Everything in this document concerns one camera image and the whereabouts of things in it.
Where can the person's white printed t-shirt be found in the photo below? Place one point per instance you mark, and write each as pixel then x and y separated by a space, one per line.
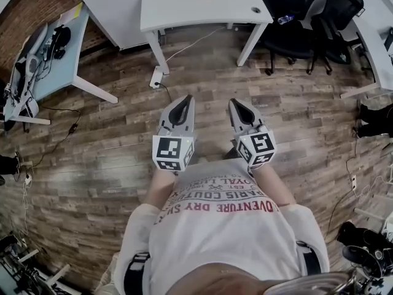
pixel 215 235

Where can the person's left forearm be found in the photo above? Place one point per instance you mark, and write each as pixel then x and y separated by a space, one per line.
pixel 161 189

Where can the black headset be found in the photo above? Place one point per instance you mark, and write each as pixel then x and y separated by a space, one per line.
pixel 59 40

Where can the white desk with grommet hole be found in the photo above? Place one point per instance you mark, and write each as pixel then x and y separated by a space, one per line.
pixel 196 8

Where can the plain white desk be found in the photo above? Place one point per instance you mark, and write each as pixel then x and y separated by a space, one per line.
pixel 113 8

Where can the curved white desk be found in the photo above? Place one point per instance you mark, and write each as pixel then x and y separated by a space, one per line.
pixel 377 57

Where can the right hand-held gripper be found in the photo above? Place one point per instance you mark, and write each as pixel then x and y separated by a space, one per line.
pixel 258 149

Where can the light blue table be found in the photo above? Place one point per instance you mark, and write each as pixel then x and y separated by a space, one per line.
pixel 61 69

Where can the white round device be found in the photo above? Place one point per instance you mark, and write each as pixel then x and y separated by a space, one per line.
pixel 32 64

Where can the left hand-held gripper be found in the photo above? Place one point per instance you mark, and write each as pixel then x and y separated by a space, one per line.
pixel 167 152

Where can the black shoes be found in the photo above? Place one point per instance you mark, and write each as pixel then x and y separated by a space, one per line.
pixel 376 120

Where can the black camera equipment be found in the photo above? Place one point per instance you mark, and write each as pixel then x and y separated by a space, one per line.
pixel 365 247

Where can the black office chair with bag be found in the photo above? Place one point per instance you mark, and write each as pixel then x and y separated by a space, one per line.
pixel 340 8

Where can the person's right forearm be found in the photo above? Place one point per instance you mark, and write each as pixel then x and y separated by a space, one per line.
pixel 270 186

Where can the small white power strip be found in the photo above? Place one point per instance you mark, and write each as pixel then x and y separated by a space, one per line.
pixel 353 182

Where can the white metal rack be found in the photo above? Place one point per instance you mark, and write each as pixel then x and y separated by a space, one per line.
pixel 21 272

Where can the black mesh office chair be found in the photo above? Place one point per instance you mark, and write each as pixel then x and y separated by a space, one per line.
pixel 288 41

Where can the clear plastic water bottle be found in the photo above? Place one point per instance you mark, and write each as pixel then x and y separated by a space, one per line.
pixel 285 19

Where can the yellow paper sheet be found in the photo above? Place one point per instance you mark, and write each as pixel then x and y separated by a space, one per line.
pixel 72 11

